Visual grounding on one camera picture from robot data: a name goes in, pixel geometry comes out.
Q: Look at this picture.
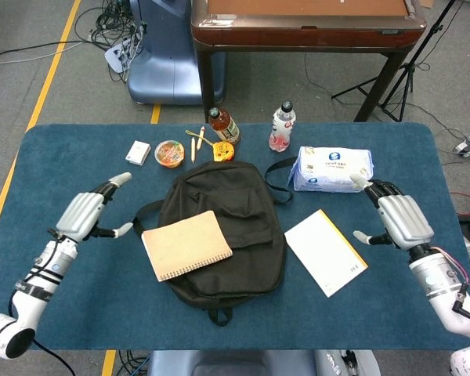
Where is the brown spiral notebook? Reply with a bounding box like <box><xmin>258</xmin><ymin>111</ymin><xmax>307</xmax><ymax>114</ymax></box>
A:
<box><xmin>140</xmin><ymin>210</ymin><xmax>234</xmax><ymax>284</ymax></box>

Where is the clear bottle red label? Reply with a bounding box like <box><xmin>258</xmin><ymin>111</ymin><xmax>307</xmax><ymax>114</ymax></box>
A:
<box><xmin>269</xmin><ymin>101</ymin><xmax>298</xmax><ymax>154</ymax></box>

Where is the orange food cup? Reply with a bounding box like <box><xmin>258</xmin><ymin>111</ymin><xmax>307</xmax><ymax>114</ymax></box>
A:
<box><xmin>154</xmin><ymin>139</ymin><xmax>186</xmax><ymax>169</ymax></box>

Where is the brown tea bottle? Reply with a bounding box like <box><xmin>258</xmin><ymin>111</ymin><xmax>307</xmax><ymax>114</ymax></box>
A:
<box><xmin>208</xmin><ymin>107</ymin><xmax>242</xmax><ymax>146</ymax></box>

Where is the grey-blue robot torso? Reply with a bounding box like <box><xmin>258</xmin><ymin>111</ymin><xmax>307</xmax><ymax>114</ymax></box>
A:
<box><xmin>146</xmin><ymin>349</ymin><xmax>381</xmax><ymax>376</ymax></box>

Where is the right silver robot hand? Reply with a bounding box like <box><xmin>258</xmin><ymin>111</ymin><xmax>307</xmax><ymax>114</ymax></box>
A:
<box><xmin>349</xmin><ymin>174</ymin><xmax>436</xmax><ymax>252</ymax></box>

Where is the black backpack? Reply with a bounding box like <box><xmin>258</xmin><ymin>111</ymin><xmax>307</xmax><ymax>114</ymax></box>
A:
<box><xmin>132</xmin><ymin>157</ymin><xmax>294</xmax><ymax>327</ymax></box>

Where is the white yellow-edged notebook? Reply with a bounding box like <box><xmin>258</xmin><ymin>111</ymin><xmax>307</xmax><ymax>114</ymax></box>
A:
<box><xmin>283</xmin><ymin>208</ymin><xmax>370</xmax><ymax>298</ymax></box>

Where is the yellow tape measure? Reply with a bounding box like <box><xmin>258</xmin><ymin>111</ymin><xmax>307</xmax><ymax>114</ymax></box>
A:
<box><xmin>212</xmin><ymin>141</ymin><xmax>237</xmax><ymax>163</ymax></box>

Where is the white tissue pack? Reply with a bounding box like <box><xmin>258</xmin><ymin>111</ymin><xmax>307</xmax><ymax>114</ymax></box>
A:
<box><xmin>288</xmin><ymin>146</ymin><xmax>375</xmax><ymax>194</ymax></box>

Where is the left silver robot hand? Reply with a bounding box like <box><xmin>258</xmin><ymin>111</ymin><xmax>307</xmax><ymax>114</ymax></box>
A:
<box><xmin>54</xmin><ymin>172</ymin><xmax>136</xmax><ymax>244</ymax></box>

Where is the black floor cable bundle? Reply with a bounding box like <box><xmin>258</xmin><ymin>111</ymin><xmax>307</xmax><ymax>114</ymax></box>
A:
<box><xmin>73</xmin><ymin>0</ymin><xmax>146</xmax><ymax>84</ymax></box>

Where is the brown mahjong table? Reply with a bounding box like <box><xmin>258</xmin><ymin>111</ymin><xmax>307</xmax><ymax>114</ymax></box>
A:
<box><xmin>190</xmin><ymin>0</ymin><xmax>428</xmax><ymax>123</ymax></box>

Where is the blue felt table mat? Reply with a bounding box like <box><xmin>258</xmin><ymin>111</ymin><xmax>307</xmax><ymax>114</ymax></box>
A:
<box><xmin>0</xmin><ymin>122</ymin><xmax>470</xmax><ymax>352</ymax></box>

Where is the small white box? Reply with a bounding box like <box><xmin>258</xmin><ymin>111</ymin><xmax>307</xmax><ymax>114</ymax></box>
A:
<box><xmin>125</xmin><ymin>140</ymin><xmax>152</xmax><ymax>167</ymax></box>

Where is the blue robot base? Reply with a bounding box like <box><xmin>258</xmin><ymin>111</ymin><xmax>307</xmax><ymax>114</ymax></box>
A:
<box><xmin>126</xmin><ymin>0</ymin><xmax>226</xmax><ymax>107</ymax></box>

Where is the black tripod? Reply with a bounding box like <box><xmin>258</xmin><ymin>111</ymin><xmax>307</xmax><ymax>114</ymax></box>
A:
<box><xmin>331</xmin><ymin>0</ymin><xmax>460</xmax><ymax>124</ymax></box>

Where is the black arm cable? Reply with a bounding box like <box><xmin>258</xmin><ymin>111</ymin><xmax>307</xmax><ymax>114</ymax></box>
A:
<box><xmin>451</xmin><ymin>281</ymin><xmax>470</xmax><ymax>331</ymax></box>

